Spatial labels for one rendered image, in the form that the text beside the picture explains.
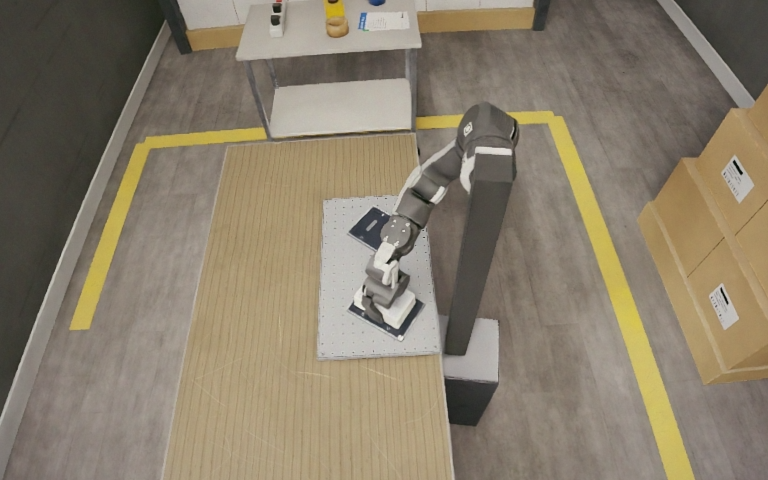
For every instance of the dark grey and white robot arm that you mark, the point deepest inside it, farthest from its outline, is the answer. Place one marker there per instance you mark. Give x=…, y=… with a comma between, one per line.
x=410, y=215

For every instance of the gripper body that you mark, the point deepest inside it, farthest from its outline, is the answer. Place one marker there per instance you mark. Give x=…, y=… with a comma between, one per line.
x=385, y=295

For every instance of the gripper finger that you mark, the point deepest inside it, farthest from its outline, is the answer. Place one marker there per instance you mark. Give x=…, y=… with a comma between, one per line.
x=372, y=312

